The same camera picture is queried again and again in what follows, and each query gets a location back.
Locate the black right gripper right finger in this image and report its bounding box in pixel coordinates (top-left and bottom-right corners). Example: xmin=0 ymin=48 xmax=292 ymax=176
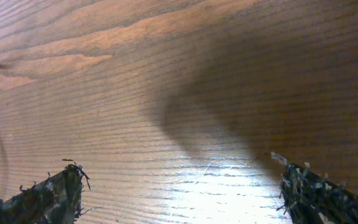
xmin=271 ymin=152 xmax=358 ymax=224

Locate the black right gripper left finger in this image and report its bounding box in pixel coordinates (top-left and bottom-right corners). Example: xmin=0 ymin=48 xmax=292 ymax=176
xmin=0 ymin=160 xmax=90 ymax=224

